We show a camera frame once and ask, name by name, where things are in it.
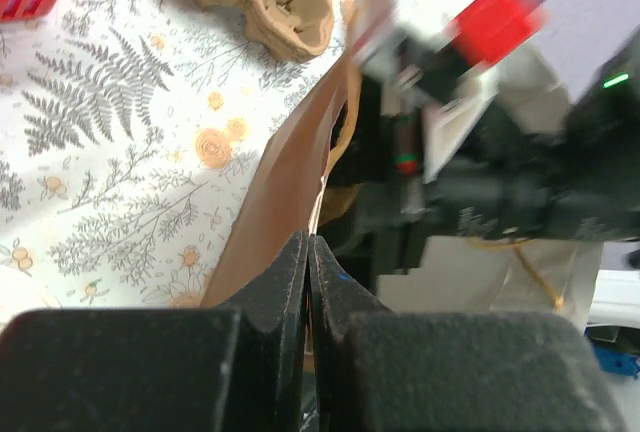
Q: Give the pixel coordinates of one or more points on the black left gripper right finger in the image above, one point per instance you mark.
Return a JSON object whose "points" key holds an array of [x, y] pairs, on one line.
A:
{"points": [[378, 370]]}

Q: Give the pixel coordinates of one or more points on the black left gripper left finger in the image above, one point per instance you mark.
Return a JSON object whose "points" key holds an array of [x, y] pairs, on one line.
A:
{"points": [[233, 367]]}

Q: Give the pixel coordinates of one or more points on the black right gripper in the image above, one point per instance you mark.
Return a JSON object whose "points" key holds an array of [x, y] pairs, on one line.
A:
{"points": [[504, 184]]}

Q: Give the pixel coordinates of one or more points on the brown paper bag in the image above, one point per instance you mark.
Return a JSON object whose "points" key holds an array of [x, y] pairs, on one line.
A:
{"points": [[453, 274]]}

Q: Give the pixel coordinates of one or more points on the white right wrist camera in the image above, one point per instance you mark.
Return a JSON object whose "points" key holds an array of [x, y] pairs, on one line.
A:
{"points": [[430, 103]]}

